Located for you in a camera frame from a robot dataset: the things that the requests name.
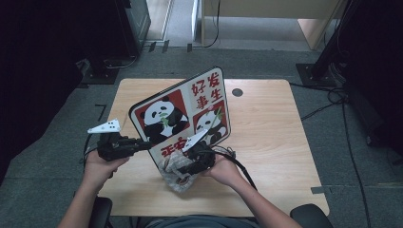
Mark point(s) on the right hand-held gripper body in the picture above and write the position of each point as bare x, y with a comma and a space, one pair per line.
202, 158

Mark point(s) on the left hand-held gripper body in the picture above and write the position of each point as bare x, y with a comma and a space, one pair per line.
115, 147

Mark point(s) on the grey cloth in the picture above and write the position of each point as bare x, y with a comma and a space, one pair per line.
172, 166

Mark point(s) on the panda picture board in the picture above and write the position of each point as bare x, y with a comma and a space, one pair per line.
164, 117

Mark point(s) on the person's right hand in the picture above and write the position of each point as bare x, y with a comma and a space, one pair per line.
226, 171

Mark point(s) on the person's left hand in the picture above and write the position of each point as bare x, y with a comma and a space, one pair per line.
96, 172

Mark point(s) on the person's blue-grey shirt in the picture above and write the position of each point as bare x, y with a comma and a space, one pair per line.
202, 222

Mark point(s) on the black table grommet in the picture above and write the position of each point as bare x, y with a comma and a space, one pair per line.
237, 92

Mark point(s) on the black stand base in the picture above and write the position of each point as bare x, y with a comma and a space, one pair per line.
98, 74

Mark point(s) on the small black floor block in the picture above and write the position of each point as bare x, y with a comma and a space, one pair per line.
152, 47
189, 47
165, 46

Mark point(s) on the dark glass-front cabinet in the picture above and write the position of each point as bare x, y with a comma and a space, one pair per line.
139, 19

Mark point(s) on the black metal stand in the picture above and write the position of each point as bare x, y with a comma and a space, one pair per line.
316, 76

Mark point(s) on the light wooden cabinet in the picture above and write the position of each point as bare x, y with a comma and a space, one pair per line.
269, 8

